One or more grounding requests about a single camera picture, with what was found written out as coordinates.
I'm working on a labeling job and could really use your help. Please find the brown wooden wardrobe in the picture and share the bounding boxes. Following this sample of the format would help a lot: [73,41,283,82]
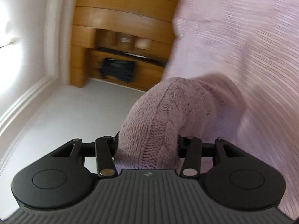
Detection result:
[69,0,179,91]

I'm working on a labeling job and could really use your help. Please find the white pink box on shelf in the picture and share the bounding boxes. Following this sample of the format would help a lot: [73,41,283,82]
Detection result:
[134,38,152,51]

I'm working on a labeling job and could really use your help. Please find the black hanging garment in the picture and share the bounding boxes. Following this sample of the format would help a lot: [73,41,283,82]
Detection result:
[99,58,136,83]

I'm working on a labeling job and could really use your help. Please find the lilac knitted cardigan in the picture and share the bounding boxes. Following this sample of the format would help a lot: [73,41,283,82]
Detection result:
[114,73,246,171]

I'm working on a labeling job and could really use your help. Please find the pink checked bed sheet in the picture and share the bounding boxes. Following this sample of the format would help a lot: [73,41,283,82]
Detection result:
[164,0,298,218]

